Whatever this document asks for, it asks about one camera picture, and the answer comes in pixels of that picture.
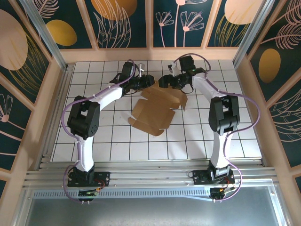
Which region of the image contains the brown cardboard paper box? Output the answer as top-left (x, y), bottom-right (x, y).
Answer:
top-left (128, 85), bottom-right (189, 137)

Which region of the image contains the grey sheet metal panel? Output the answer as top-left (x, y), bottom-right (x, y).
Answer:
top-left (11, 185), bottom-right (290, 226)

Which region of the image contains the aluminium corner post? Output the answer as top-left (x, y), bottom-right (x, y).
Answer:
top-left (19, 0), bottom-right (69, 72)
top-left (232, 0), bottom-right (276, 69)

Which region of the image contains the aluminium side rail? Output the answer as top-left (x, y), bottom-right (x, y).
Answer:
top-left (37, 63), bottom-right (76, 170)

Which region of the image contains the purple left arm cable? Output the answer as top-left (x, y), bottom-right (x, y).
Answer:
top-left (61, 59), bottom-right (142, 205)

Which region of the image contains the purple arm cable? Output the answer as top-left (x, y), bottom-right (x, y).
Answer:
top-left (61, 59), bottom-right (142, 205)
top-left (171, 53), bottom-right (261, 203)

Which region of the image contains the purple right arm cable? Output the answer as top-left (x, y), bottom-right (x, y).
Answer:
top-left (171, 53), bottom-right (261, 203)

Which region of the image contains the aluminium front rail frame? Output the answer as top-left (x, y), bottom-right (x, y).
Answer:
top-left (23, 159), bottom-right (278, 189)

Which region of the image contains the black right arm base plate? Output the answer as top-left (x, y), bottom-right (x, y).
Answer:
top-left (192, 169), bottom-right (236, 186)

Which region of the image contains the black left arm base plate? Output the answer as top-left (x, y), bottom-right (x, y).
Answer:
top-left (67, 171), bottom-right (111, 188)

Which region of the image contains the slotted grey cable duct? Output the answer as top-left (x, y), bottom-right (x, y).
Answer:
top-left (32, 188), bottom-right (212, 201)

